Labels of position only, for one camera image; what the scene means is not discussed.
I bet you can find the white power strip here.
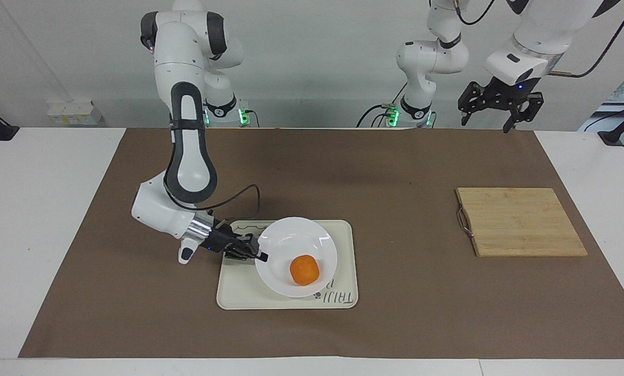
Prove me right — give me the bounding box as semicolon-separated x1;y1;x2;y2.
46;100;104;126

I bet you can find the bamboo cutting board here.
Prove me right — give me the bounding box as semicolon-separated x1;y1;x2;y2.
455;187;589;258

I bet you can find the white round plate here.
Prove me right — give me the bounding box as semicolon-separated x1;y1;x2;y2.
254;217;338;299

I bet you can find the orange fruit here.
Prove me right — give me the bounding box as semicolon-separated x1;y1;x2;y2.
289;254;321;286

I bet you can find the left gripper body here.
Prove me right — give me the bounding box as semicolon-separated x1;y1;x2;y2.
486;76;543;109

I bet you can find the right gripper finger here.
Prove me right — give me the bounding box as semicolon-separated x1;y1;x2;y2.
231;233;261;249
224;245;269;263

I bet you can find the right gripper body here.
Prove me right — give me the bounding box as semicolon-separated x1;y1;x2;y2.
206;220;238;255

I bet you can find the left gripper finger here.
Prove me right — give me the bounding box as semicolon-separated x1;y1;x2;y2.
502;92;546;135
457;80;494;127

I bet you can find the cream plastic tray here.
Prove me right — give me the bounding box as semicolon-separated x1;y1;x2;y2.
216;219;359;311

